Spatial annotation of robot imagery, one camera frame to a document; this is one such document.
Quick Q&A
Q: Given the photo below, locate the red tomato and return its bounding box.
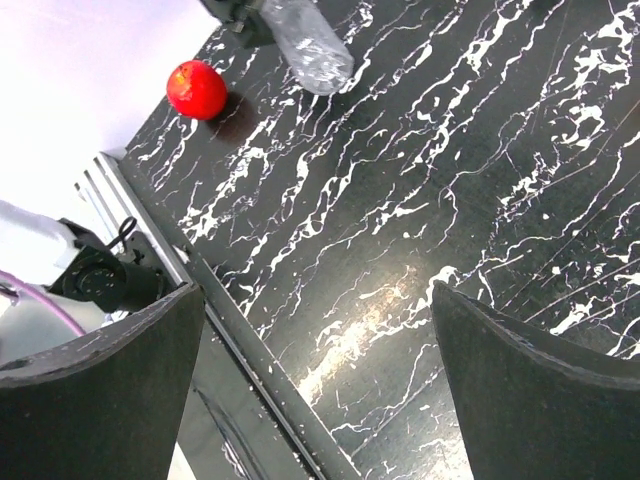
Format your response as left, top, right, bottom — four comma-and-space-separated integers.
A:
166, 60, 228, 121

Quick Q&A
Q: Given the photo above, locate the clear bottle horizontal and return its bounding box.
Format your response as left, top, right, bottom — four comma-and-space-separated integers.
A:
260, 0, 355, 96

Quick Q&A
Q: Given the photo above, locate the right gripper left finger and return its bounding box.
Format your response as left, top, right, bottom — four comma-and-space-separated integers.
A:
1, 285, 205, 479

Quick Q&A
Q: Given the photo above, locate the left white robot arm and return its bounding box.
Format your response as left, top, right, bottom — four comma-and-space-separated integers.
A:
1, 202, 167, 359

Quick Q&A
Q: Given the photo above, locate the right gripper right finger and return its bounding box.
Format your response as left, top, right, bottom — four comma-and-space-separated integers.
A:
431, 282, 639, 479

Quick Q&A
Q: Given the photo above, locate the black marble mat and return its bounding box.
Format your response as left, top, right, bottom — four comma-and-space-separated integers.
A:
123, 1, 639, 479

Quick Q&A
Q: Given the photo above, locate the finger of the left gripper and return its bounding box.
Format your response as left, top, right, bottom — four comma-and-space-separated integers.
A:
200, 0, 275, 48

